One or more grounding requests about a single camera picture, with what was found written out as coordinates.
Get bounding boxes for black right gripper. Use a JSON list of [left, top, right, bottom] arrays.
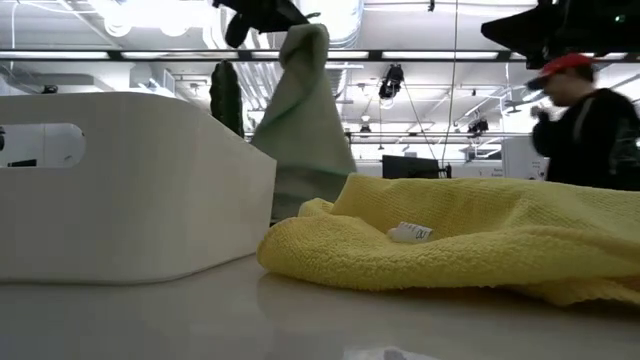
[[480, 0, 640, 70]]

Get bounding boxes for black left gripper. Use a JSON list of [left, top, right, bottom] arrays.
[[212, 0, 311, 34]]

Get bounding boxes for pale green microfiber towel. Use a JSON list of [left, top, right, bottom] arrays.
[[251, 23, 357, 221]]

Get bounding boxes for white plastic bin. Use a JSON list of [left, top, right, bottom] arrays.
[[0, 91, 278, 285]]

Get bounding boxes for yellow microfiber towel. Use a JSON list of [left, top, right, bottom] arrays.
[[256, 173, 640, 307]]

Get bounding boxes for green cactus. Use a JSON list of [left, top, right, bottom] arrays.
[[209, 59, 245, 139]]

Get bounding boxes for person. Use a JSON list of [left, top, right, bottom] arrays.
[[524, 53, 640, 192]]

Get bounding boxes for white kiosk pillar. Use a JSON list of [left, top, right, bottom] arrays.
[[502, 137, 549, 181]]

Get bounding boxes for black monitor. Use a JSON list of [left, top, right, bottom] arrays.
[[382, 154, 441, 180]]

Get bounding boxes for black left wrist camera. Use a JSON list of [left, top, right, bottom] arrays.
[[224, 13, 252, 49]]

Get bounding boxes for black horizontal rail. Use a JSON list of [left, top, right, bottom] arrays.
[[244, 131, 534, 140]]

